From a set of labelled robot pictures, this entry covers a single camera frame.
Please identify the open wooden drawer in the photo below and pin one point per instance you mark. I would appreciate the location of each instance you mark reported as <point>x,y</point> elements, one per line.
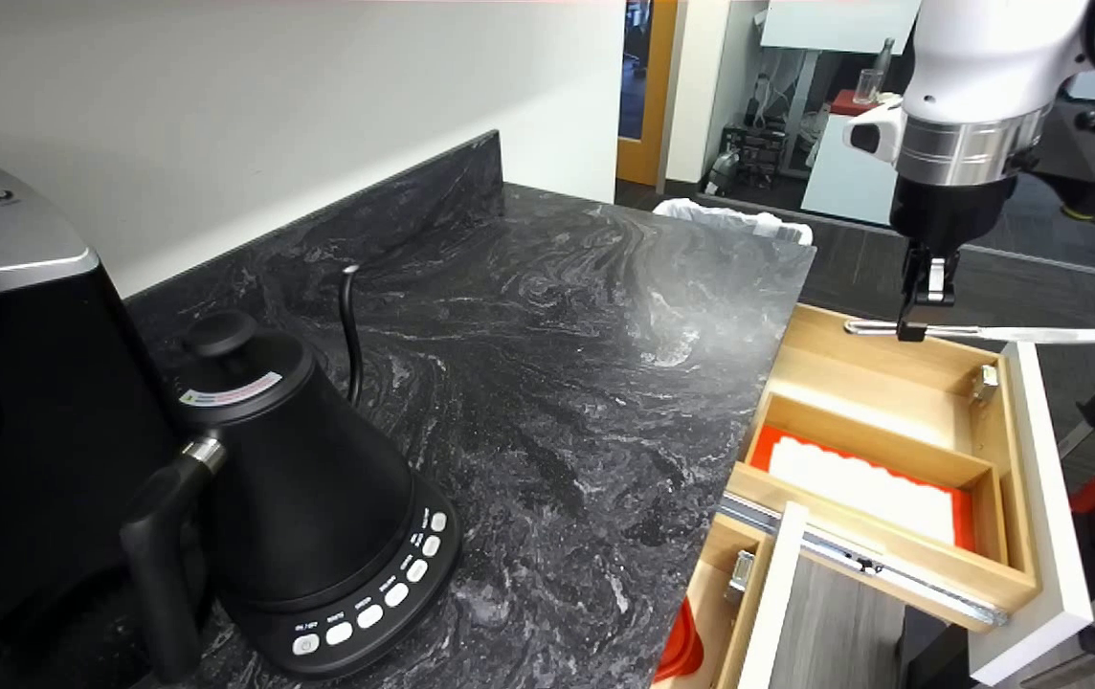
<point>948,416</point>
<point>742,600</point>

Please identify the black electric kettle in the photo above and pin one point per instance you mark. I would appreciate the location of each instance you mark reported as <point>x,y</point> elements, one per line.
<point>321,540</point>

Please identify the silver table knife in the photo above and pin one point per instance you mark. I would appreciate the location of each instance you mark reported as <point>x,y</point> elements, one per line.
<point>1004,333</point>

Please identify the orange tray with white liner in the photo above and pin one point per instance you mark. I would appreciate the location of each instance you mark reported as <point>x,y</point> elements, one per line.
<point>858,484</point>

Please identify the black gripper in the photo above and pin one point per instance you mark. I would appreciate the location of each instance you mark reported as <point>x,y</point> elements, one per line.
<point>936,225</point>

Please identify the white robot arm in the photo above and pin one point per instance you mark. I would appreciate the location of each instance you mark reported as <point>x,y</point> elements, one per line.
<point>987,74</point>

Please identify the black coffee machine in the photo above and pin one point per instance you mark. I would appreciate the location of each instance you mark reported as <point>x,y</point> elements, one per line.
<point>81,416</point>

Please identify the red plastic container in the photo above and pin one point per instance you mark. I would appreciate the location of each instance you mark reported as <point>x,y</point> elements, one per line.
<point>685,648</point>

